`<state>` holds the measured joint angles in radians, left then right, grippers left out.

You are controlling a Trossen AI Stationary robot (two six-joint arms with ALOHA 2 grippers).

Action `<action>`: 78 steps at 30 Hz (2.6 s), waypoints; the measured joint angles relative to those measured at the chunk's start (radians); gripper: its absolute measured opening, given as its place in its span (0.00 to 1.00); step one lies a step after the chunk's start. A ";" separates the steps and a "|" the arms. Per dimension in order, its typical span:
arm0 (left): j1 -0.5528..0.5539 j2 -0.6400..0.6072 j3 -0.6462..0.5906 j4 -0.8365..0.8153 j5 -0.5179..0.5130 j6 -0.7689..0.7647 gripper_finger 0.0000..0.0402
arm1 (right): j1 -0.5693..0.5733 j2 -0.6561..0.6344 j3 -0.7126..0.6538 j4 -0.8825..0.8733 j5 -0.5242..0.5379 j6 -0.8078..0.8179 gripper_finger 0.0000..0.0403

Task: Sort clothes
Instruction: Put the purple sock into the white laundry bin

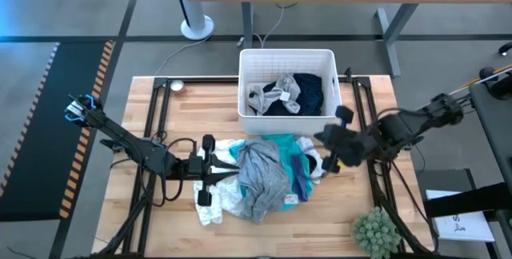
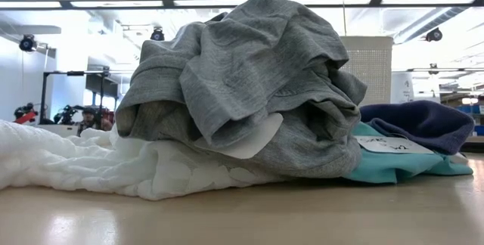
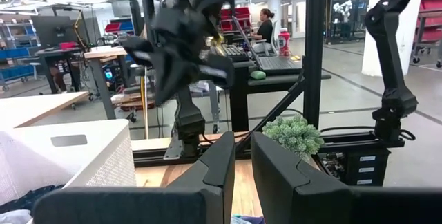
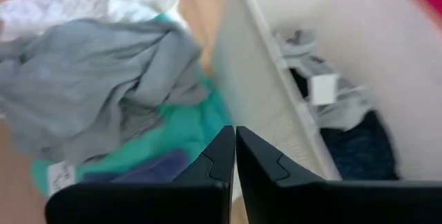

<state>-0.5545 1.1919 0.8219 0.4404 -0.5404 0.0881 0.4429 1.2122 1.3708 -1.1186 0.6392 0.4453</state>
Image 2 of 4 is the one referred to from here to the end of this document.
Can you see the blank white paper tag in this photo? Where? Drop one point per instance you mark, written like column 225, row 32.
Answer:
column 253, row 139

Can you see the blue storage bins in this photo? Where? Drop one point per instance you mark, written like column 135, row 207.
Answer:
column 469, row 109

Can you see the handwritten white paper tag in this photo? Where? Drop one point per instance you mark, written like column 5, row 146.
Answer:
column 393, row 144

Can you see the white and black sock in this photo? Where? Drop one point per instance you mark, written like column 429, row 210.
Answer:
column 458, row 159

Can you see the background robot arms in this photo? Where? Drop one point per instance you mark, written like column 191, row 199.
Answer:
column 67, row 114

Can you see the red background object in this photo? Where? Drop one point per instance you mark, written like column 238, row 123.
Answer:
column 25, row 117

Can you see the grey knit garment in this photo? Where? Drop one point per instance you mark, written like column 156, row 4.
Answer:
column 246, row 67

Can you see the teal garment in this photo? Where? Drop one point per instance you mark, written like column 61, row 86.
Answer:
column 385, row 167

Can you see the white background bin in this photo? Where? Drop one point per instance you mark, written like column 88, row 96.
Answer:
column 56, row 129

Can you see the person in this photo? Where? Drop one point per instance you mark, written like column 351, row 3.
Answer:
column 90, row 118

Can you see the white cylinder with logo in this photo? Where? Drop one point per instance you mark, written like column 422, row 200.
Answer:
column 402, row 86

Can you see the dark purple garment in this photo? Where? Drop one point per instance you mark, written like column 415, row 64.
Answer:
column 423, row 120

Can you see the black background workstation frame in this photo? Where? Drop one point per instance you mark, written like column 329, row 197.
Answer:
column 75, row 73

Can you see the white lace garment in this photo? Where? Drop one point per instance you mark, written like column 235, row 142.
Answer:
column 94, row 165

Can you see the white plastic laundry basket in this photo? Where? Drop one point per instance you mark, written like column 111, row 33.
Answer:
column 372, row 71

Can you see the black ceiling spotlight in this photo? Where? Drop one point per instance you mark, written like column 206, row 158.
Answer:
column 434, row 34
column 433, row 67
column 157, row 34
column 27, row 42

